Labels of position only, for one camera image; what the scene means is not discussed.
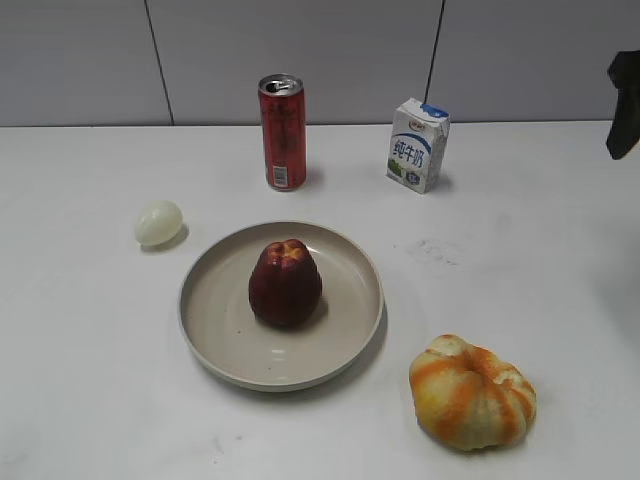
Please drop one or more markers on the orange yellow pumpkin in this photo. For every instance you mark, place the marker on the orange yellow pumpkin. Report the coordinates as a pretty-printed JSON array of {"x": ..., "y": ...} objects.
[{"x": 468, "y": 398}]

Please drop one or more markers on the white blue milk carton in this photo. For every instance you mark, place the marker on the white blue milk carton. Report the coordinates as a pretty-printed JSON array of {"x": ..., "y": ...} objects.
[{"x": 417, "y": 145}]

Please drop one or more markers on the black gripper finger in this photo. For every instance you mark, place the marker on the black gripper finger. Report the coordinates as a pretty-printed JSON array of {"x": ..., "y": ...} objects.
[{"x": 624, "y": 74}]

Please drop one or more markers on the beige round plate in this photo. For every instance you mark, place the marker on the beige round plate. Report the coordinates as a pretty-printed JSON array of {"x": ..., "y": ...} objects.
[{"x": 231, "y": 342}]

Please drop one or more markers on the dark red apple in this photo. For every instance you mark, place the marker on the dark red apple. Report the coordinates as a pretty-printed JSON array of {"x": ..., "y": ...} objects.
[{"x": 285, "y": 285}]

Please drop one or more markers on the white egg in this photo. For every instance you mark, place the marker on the white egg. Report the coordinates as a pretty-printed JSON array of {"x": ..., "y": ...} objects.
[{"x": 158, "y": 223}]

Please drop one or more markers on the red drink can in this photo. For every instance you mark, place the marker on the red drink can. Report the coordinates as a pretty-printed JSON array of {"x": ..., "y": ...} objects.
[{"x": 283, "y": 117}]

